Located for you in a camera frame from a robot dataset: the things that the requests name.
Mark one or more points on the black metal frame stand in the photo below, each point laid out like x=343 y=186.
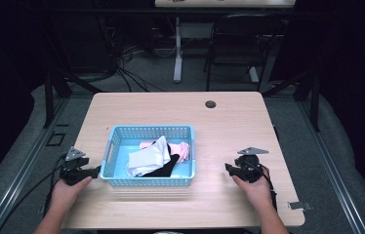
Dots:
x=52 y=94
x=310 y=94

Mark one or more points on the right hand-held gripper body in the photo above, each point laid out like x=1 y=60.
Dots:
x=249 y=167

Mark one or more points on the black sock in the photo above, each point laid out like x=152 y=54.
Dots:
x=167 y=167

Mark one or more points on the person's left hand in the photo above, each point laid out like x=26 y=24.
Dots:
x=66 y=194

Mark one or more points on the white sock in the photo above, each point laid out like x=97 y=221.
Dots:
x=148 y=159

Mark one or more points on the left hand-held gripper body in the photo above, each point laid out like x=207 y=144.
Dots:
x=73 y=172

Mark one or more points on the pink sock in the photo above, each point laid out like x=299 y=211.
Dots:
x=182 y=150

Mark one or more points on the person's right hand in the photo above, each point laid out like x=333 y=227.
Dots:
x=256 y=193

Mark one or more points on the blue plastic basket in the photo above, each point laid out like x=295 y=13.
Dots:
x=122 y=152

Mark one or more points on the white-legged desk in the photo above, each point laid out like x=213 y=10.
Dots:
x=178 y=48

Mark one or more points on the black folding chair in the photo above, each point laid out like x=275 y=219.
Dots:
x=240 y=42

